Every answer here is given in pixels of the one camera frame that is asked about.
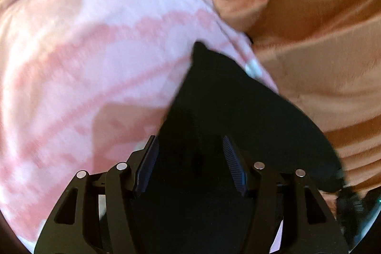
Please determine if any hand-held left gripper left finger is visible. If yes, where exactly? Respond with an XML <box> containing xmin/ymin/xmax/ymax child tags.
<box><xmin>34</xmin><ymin>135</ymin><xmax>159</xmax><ymax>254</ymax></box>

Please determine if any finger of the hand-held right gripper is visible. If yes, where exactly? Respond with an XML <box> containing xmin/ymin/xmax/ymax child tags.
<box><xmin>335</xmin><ymin>172</ymin><xmax>365</xmax><ymax>238</ymax></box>

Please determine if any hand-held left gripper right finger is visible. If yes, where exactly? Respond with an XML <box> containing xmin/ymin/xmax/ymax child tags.
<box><xmin>223</xmin><ymin>135</ymin><xmax>349</xmax><ymax>254</ymax></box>

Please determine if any pink tie-dye garment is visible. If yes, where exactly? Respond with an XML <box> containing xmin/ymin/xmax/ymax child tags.
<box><xmin>0</xmin><ymin>0</ymin><xmax>283</xmax><ymax>253</ymax></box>

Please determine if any orange plush blanket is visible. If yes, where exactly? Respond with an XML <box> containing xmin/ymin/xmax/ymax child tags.
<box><xmin>196</xmin><ymin>0</ymin><xmax>381</xmax><ymax>213</ymax></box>

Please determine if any black cloth garment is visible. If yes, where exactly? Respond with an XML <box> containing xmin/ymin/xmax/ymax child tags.
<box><xmin>131</xmin><ymin>41</ymin><xmax>346</xmax><ymax>254</ymax></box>

